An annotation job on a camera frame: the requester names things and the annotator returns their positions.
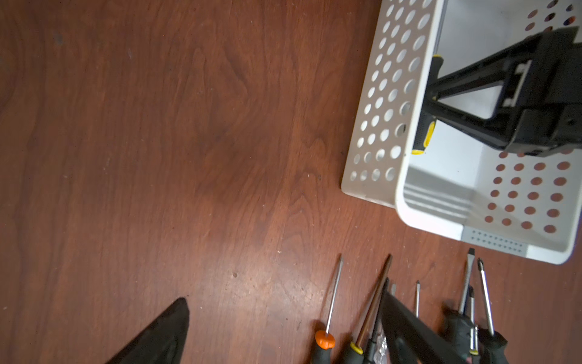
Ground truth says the large green black screwdriver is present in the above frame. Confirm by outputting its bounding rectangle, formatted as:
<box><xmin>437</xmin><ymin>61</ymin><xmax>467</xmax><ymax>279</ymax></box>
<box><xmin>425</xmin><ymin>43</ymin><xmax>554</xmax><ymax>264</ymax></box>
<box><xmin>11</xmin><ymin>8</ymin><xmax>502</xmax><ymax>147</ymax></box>
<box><xmin>477</xmin><ymin>258</ymin><xmax>509</xmax><ymax>364</ymax></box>

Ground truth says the black yellow short screwdriver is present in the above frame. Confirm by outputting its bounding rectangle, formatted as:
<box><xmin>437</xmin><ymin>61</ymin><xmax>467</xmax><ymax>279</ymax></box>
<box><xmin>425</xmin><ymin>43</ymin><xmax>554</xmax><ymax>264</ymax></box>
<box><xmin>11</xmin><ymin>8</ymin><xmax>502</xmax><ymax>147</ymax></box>
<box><xmin>412</xmin><ymin>55</ymin><xmax>443</xmax><ymax>155</ymax></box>

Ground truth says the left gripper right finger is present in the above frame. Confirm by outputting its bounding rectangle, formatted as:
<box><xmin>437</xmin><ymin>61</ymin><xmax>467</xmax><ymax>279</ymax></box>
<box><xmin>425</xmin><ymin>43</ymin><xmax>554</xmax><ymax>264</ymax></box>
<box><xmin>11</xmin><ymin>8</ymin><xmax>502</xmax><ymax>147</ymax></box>
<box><xmin>379</xmin><ymin>291</ymin><xmax>467</xmax><ymax>364</ymax></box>

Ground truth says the orange black small screwdriver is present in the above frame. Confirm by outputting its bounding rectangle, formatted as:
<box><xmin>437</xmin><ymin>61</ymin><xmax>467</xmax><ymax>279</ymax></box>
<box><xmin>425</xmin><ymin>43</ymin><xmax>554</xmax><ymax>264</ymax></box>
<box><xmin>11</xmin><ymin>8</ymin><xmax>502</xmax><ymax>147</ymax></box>
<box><xmin>310</xmin><ymin>254</ymin><xmax>344</xmax><ymax>364</ymax></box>

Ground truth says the yellow handle screwdriver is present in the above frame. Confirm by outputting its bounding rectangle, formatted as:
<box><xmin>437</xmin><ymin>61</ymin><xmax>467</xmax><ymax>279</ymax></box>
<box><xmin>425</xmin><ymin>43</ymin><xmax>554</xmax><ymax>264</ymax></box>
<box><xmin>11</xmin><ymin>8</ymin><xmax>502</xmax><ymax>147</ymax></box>
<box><xmin>363</xmin><ymin>278</ymin><xmax>390</xmax><ymax>364</ymax></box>

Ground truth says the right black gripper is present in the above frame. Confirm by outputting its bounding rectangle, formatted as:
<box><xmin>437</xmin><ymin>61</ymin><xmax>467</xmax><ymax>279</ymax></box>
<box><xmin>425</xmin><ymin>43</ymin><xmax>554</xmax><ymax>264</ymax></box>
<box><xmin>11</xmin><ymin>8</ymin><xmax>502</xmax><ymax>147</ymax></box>
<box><xmin>422</xmin><ymin>27</ymin><xmax>581</xmax><ymax>157</ymax></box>

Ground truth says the clear handle screwdriver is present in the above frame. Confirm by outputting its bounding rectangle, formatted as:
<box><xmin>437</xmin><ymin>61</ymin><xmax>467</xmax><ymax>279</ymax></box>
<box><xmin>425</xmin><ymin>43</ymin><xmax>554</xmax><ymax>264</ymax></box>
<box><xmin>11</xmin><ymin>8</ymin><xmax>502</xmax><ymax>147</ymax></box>
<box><xmin>376</xmin><ymin>283</ymin><xmax>398</xmax><ymax>364</ymax></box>

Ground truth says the black yellow dotted screwdriver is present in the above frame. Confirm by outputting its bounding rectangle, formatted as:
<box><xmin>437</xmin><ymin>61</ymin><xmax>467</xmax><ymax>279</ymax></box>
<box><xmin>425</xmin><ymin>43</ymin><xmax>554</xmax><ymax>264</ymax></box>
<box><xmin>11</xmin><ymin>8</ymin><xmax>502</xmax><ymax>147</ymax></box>
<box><xmin>339</xmin><ymin>254</ymin><xmax>393</xmax><ymax>363</ymax></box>

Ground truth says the white perforated plastic bin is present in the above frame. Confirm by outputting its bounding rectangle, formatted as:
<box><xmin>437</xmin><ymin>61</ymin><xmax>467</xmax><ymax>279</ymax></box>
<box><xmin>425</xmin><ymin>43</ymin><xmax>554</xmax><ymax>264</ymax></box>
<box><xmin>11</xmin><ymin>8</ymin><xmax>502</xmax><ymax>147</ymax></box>
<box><xmin>341</xmin><ymin>1</ymin><xmax>581</xmax><ymax>265</ymax></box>

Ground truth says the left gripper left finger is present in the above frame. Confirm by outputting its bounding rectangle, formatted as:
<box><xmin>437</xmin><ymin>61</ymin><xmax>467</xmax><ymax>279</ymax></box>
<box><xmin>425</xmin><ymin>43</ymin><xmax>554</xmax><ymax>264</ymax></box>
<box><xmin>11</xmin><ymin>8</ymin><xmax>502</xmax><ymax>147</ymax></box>
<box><xmin>108</xmin><ymin>297</ymin><xmax>189</xmax><ymax>363</ymax></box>

